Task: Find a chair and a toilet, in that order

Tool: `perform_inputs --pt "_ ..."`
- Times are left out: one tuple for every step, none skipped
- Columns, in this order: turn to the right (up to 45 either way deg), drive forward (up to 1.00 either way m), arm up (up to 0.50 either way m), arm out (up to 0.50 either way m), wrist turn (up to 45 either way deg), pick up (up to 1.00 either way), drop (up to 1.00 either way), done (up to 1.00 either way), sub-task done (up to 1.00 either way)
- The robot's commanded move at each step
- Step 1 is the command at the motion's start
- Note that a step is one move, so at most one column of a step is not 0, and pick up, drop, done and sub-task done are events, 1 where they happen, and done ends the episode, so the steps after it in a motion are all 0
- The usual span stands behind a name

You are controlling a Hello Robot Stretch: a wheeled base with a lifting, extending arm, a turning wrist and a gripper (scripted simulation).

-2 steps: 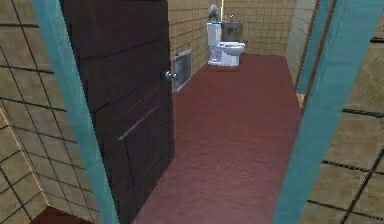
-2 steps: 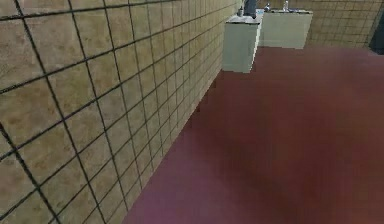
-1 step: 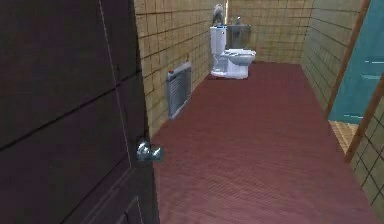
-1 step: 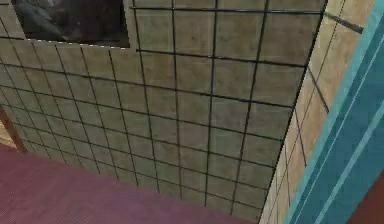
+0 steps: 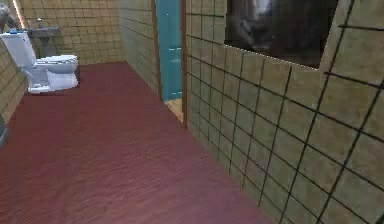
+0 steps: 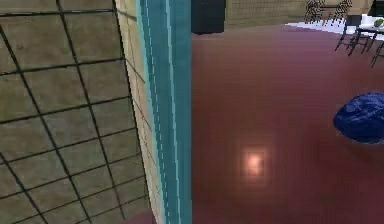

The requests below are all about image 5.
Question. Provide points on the grey object at floor edge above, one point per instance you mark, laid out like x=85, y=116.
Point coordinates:
x=2, y=133

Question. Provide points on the grey wall sink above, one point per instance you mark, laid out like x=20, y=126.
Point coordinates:
x=43, y=33

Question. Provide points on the white toilet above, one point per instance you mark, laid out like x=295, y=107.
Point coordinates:
x=50, y=71

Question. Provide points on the blue item on toilet tank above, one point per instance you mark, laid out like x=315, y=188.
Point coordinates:
x=15, y=32

